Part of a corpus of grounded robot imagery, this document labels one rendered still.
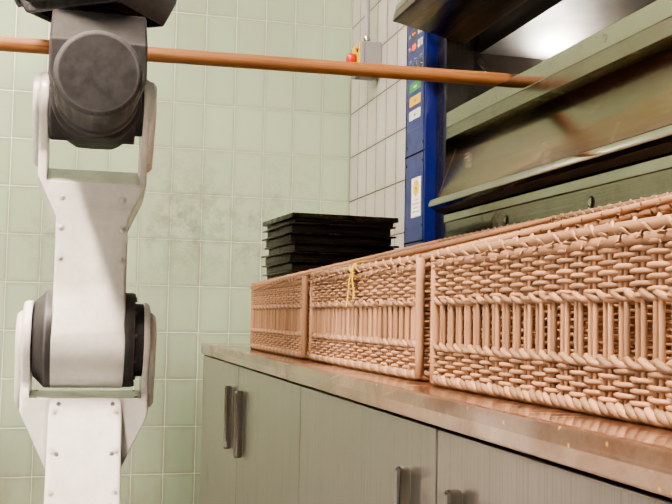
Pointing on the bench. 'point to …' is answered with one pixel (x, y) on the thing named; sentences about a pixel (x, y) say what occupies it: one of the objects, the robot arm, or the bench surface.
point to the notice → (416, 197)
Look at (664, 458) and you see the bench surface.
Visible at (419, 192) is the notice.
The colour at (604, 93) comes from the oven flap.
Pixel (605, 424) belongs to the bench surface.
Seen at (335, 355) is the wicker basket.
